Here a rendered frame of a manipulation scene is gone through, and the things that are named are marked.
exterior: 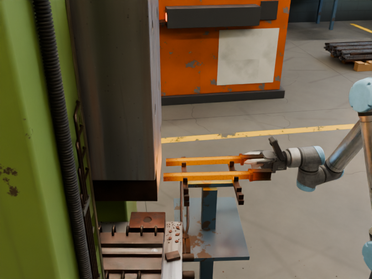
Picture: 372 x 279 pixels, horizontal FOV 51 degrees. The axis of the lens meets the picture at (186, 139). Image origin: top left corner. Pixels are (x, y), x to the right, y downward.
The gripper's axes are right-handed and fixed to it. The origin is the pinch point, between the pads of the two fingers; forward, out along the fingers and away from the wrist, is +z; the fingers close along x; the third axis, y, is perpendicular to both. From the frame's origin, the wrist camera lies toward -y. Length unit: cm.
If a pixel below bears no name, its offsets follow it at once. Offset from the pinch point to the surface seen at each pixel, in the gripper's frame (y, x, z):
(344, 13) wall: 85, 693, -446
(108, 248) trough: -4, -51, 59
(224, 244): 26.4, -24.5, 14.3
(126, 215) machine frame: 1, -29, 53
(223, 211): 26.6, -3.2, 9.2
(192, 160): -0.8, 0.3, 23.8
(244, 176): 0.3, -13.8, 4.2
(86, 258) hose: -37, -87, 60
